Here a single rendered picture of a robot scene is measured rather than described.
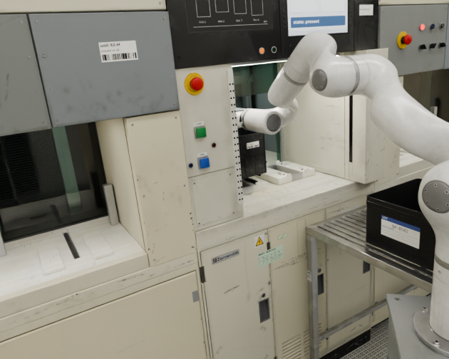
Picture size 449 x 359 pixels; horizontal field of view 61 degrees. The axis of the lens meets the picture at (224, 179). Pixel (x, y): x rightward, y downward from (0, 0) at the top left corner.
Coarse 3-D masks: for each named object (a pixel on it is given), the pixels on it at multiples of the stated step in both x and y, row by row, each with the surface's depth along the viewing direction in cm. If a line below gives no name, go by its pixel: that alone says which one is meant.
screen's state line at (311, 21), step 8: (312, 16) 134; (320, 16) 136; (328, 16) 138; (336, 16) 140; (344, 16) 142; (296, 24) 132; (304, 24) 133; (312, 24) 135; (320, 24) 137; (328, 24) 138; (336, 24) 140; (344, 24) 142
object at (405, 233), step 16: (384, 192) 134; (400, 192) 138; (416, 192) 143; (368, 208) 130; (384, 208) 124; (400, 208) 119; (416, 208) 145; (368, 224) 131; (384, 224) 125; (400, 224) 120; (416, 224) 115; (368, 240) 133; (384, 240) 127; (400, 240) 121; (416, 240) 116; (432, 240) 111; (400, 256) 123; (416, 256) 117; (432, 256) 113
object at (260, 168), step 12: (240, 108) 159; (240, 132) 174; (252, 132) 166; (240, 144) 154; (252, 144) 157; (264, 144) 160; (240, 156) 156; (252, 156) 158; (264, 156) 162; (252, 168) 160; (264, 168) 163; (252, 180) 164
